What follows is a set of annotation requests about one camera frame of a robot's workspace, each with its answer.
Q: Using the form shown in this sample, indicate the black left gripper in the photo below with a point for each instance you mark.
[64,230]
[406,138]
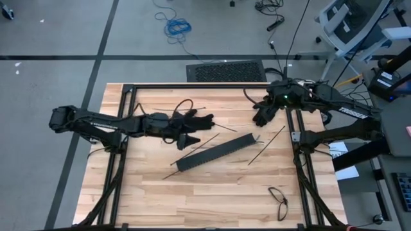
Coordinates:
[175,134]

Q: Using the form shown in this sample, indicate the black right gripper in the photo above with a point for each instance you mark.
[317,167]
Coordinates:
[289,94]

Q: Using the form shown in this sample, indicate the black glove with grey cuff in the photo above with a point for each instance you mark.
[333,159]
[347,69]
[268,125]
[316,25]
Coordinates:
[265,118]
[199,123]

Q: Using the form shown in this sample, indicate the black duct cover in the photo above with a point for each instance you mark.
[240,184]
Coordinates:
[215,152]

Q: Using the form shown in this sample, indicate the brown zip tie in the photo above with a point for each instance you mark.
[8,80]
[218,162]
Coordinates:
[266,145]

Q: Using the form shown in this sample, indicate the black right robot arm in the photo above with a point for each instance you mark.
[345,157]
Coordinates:
[353,112]

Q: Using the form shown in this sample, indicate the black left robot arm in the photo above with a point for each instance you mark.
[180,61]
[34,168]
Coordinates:
[96,123]

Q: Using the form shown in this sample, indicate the black power strip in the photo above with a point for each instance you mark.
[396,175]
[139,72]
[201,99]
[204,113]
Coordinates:
[275,24]

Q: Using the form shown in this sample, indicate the black eyeglasses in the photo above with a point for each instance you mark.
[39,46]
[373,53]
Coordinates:
[284,201]

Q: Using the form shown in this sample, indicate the small black floor item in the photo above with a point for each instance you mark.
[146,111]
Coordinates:
[232,3]

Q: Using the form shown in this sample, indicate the white paper sheet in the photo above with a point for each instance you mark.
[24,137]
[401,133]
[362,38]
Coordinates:
[348,173]

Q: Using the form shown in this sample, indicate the black device with blue light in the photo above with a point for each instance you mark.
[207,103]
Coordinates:
[382,83]

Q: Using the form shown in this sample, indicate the grey office chair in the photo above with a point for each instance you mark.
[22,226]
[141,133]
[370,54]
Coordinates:
[353,19]

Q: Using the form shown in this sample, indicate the grey side desk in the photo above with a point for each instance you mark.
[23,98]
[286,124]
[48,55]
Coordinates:
[398,128]

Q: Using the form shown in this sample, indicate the black stand pole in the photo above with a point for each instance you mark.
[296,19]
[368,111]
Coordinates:
[398,57]

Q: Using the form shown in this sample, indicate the pink item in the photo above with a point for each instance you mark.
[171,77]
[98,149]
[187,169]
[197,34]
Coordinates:
[408,131]

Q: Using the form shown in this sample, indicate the black round knob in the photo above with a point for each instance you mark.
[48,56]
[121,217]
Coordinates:
[378,219]

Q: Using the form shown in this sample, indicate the black keyboard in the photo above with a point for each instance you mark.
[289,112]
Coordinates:
[404,192]

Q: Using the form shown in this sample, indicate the black caster wheel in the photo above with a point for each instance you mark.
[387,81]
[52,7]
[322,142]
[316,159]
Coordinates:
[7,13]

